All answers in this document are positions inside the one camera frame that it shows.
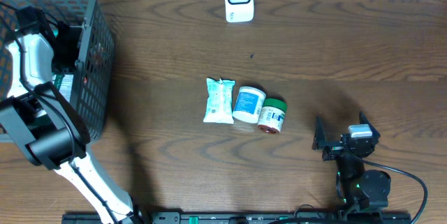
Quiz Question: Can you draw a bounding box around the mint green wipes pack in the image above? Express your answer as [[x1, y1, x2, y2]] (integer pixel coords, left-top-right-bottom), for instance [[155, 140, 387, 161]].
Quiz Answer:
[[203, 78, 235, 124]]

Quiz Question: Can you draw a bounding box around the green lid jar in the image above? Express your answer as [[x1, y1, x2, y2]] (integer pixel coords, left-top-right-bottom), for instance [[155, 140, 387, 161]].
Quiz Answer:
[[257, 98, 287, 134]]

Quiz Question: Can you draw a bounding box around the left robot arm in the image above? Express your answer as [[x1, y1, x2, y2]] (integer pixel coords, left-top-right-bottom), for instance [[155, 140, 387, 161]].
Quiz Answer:
[[1, 6, 148, 223]]

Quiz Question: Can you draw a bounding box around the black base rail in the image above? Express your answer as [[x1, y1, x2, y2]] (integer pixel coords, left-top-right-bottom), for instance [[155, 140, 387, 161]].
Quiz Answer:
[[61, 210, 413, 224]]

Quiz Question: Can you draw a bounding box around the grey plastic mesh basket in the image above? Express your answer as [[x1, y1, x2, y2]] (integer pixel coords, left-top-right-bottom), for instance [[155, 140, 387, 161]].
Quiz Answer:
[[1, 0, 115, 141]]

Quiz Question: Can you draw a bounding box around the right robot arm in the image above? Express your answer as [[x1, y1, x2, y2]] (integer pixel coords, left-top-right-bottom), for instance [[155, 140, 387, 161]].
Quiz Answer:
[[312, 112, 391, 212]]

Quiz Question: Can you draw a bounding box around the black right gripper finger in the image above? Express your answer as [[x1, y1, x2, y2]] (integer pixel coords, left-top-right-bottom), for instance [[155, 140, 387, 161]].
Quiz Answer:
[[312, 116, 328, 150], [359, 111, 381, 139]]

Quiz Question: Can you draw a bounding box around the white blue label jar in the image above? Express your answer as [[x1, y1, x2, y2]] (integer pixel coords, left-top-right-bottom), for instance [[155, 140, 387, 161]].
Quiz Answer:
[[233, 87, 266, 124]]

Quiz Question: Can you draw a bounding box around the green white 3M package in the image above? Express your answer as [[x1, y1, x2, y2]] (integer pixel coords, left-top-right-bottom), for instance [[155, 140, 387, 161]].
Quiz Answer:
[[52, 74, 74, 102]]

